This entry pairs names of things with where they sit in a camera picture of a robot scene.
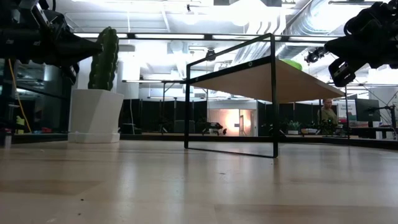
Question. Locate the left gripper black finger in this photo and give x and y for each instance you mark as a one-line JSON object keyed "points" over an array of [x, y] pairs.
{"points": [[79, 54], [77, 43]]}

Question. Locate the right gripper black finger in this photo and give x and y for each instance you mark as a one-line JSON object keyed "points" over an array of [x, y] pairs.
{"points": [[346, 53], [346, 43]]}

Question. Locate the translucent green plastic plate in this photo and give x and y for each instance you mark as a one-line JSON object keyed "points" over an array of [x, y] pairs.
{"points": [[292, 64]]}

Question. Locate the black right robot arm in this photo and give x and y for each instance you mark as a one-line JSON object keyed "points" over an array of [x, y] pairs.
{"points": [[385, 15]]}

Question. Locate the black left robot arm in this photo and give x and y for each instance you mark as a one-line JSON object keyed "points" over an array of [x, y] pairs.
{"points": [[15, 43]]}

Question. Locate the black background robot arm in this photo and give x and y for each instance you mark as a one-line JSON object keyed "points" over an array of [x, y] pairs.
{"points": [[213, 127]]}

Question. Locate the green cactus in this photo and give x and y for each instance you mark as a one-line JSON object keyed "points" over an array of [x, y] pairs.
{"points": [[104, 73]]}

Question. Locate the black background monitor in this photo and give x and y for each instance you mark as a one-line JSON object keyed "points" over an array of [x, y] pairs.
{"points": [[368, 110]]}

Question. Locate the white faceted plant pot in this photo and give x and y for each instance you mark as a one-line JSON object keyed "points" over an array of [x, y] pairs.
{"points": [[94, 115]]}

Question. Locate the person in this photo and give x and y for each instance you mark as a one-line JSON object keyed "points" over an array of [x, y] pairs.
{"points": [[328, 116]]}

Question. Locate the small potted plant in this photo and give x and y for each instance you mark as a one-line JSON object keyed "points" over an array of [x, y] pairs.
{"points": [[293, 127]]}

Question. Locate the black overhead light bar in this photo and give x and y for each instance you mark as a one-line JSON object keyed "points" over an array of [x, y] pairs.
{"points": [[208, 36]]}

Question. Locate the black hanging camera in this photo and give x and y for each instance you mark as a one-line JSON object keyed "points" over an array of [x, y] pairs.
{"points": [[314, 56], [211, 55]]}

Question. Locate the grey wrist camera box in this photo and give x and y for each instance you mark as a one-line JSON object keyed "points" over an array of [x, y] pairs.
{"points": [[35, 12]]}

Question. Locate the wooden shelf with black frame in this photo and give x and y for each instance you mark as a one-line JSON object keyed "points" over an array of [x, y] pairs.
{"points": [[264, 84]]}

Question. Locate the black aluminium rig frame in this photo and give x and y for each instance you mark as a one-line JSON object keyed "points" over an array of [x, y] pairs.
{"points": [[311, 138]]}

